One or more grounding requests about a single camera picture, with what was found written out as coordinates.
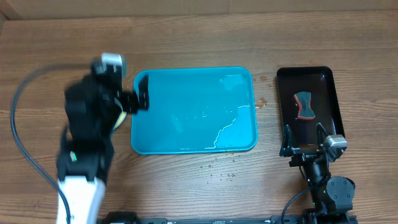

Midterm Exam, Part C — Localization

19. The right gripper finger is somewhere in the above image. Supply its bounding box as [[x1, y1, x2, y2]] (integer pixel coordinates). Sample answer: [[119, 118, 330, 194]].
[[279, 124, 293, 156], [316, 123, 328, 145]]

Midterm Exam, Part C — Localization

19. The yellow-green plate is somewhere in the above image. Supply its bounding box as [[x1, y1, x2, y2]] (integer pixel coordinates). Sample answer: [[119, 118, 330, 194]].
[[113, 111, 127, 130]]

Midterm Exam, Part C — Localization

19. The red and grey sponge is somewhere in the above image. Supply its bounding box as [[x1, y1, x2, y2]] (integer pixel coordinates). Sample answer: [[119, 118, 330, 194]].
[[294, 91, 316, 121]]

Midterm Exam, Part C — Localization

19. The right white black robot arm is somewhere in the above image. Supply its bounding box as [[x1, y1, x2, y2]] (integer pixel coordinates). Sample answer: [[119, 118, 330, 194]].
[[276, 123, 358, 224]]

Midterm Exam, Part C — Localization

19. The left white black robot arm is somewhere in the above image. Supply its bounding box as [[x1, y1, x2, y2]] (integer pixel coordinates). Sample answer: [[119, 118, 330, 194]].
[[56, 75, 149, 223]]

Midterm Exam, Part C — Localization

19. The black rectangular water tray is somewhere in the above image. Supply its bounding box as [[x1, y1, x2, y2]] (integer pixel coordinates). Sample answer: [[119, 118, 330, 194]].
[[276, 67, 345, 146]]

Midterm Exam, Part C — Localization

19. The teal plastic serving tray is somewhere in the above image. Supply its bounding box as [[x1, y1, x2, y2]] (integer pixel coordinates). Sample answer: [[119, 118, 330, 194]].
[[131, 67, 258, 154]]

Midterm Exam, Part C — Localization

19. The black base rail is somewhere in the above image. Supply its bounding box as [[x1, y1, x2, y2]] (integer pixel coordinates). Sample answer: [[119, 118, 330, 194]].
[[99, 211, 358, 224]]

